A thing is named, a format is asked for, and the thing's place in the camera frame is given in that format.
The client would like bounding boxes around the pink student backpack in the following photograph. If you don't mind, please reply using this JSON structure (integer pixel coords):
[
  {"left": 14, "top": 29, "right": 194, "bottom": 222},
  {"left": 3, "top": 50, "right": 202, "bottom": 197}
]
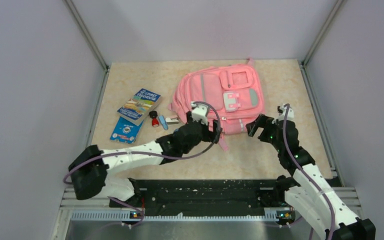
[{"left": 167, "top": 58, "right": 266, "bottom": 151}]

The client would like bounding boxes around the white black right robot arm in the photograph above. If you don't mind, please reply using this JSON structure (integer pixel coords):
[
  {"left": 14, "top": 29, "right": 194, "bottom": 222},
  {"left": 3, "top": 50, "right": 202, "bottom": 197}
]
[{"left": 246, "top": 114, "right": 376, "bottom": 240}]

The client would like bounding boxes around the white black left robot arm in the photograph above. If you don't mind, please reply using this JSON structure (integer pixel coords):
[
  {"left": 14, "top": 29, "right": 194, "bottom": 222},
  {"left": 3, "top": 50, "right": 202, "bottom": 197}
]
[{"left": 63, "top": 112, "right": 222, "bottom": 207}]

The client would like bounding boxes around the white mini stapler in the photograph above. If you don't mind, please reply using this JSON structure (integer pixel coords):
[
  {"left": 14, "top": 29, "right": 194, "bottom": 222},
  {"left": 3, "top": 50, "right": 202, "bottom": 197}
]
[{"left": 165, "top": 116, "right": 180, "bottom": 125}]

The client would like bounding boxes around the light blue eraser stick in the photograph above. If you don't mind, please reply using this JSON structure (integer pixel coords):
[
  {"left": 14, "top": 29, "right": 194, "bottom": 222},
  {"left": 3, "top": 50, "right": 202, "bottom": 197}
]
[{"left": 158, "top": 115, "right": 169, "bottom": 131}]

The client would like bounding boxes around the red black stamp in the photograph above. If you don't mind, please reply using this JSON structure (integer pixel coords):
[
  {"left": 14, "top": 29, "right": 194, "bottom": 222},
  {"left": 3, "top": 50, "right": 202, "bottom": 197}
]
[{"left": 149, "top": 110, "right": 160, "bottom": 128}]

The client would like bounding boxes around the treehouse paperback book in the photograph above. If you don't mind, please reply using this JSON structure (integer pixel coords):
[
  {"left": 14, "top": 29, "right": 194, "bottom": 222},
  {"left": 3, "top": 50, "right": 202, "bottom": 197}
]
[{"left": 117, "top": 88, "right": 163, "bottom": 126}]

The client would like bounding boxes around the blue paperback book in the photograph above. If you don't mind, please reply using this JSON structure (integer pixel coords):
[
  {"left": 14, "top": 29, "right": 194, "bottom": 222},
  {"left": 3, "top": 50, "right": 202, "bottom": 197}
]
[{"left": 109, "top": 117, "right": 143, "bottom": 144}]

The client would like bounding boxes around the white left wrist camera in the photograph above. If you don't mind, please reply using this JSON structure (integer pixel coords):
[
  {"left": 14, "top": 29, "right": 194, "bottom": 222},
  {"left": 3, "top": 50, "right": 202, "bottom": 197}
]
[{"left": 190, "top": 101, "right": 210, "bottom": 126}]

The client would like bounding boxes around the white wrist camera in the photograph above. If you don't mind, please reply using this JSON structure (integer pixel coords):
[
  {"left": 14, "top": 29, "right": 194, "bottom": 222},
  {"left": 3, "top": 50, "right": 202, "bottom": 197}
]
[
  {"left": 276, "top": 103, "right": 295, "bottom": 122},
  {"left": 190, "top": 101, "right": 210, "bottom": 126}
]

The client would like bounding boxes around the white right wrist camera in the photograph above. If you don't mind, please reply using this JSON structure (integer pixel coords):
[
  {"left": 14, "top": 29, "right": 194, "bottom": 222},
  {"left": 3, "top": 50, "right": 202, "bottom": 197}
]
[{"left": 276, "top": 103, "right": 295, "bottom": 122}]

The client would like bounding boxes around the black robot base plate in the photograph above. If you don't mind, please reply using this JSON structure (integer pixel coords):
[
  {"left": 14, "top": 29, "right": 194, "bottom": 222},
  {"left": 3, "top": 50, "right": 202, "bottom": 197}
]
[{"left": 126, "top": 179, "right": 292, "bottom": 217}]

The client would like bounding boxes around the right aluminium corner post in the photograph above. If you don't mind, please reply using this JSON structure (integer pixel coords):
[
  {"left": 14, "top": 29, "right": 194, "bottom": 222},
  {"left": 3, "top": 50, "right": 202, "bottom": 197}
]
[{"left": 301, "top": 0, "right": 348, "bottom": 69}]

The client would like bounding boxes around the aluminium corner post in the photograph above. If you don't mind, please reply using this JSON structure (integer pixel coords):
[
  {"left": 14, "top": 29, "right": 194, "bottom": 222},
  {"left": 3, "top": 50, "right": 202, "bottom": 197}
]
[
  {"left": 301, "top": 0, "right": 348, "bottom": 69},
  {"left": 62, "top": 0, "right": 109, "bottom": 71}
]

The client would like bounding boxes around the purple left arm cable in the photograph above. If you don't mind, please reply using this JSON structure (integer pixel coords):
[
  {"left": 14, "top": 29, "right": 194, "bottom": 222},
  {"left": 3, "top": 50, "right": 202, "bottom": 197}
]
[{"left": 62, "top": 101, "right": 223, "bottom": 229}]

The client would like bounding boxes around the left aluminium corner post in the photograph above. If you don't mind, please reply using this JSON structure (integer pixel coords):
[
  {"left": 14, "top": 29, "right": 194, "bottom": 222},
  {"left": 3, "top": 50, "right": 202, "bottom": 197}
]
[{"left": 62, "top": 0, "right": 109, "bottom": 71}]

